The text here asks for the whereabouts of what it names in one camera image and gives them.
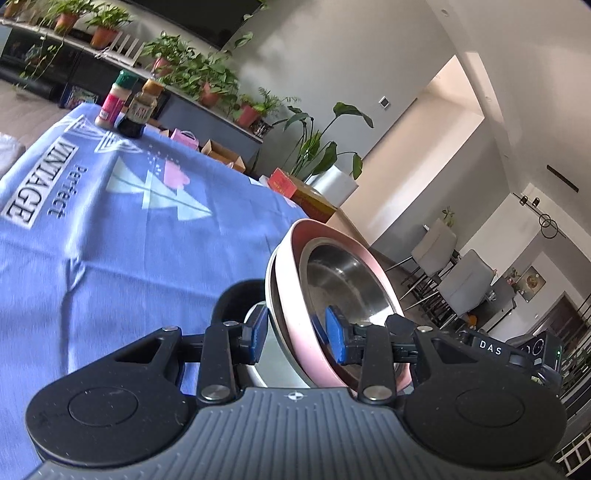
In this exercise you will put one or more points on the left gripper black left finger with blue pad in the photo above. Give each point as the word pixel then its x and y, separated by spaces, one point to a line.
pixel 227 347

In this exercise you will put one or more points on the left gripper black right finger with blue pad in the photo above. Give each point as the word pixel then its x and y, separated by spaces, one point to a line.
pixel 370 348

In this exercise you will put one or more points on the black plastic bowl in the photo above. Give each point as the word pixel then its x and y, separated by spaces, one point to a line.
pixel 236 301

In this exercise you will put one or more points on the large white bowl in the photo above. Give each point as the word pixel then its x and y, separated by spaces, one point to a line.
pixel 275 367

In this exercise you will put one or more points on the pink bowl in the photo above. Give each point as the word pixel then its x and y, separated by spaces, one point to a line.
pixel 302 334

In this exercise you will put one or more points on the stainless steel bowl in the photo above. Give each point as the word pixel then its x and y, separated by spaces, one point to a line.
pixel 331 275

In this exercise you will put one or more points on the grey dining chair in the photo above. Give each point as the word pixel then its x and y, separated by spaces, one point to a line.
pixel 432 254
pixel 466 285

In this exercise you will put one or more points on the red cardboard box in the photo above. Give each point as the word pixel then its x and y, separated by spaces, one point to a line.
pixel 313 203

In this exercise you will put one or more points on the blue printed tablecloth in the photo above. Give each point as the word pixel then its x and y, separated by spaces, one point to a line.
pixel 105 239

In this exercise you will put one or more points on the white cylindrical planter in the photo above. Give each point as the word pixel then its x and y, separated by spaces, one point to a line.
pixel 336 186

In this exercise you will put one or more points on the open brown cardboard box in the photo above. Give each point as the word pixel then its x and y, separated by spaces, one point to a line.
pixel 224 155

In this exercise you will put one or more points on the large leafy floor plant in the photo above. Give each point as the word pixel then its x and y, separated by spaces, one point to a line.
pixel 313 154

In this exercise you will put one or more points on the small pink container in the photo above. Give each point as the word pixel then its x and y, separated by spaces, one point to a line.
pixel 185 138

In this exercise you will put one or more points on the potted plant red pot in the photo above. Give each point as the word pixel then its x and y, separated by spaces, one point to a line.
pixel 249 110

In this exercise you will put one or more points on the dark soy sauce bottle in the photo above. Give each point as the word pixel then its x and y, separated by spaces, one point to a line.
pixel 140 110

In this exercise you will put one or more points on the potted plant terracotta pot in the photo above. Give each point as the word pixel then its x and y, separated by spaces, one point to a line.
pixel 107 20
pixel 167 52
pixel 63 14
pixel 206 78

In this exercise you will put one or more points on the pink spice shaker green cap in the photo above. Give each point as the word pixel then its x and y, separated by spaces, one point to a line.
pixel 116 98

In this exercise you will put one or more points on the white printed cloth bag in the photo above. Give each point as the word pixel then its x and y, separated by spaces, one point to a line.
pixel 11 149

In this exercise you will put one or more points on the trailing vine around television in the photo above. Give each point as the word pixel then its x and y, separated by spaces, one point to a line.
pixel 244 35

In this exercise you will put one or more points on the white wifi router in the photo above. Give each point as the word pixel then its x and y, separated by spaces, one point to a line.
pixel 124 50

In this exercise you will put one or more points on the long grey tv cabinet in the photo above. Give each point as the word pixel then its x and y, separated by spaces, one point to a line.
pixel 51 66

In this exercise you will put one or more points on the leftmost potted plant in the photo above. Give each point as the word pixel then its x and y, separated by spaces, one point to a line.
pixel 13 8

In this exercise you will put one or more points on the wall thermostat panel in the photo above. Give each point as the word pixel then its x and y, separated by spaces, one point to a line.
pixel 384 102

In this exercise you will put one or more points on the wall mounted black television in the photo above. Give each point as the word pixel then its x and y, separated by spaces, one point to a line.
pixel 214 21

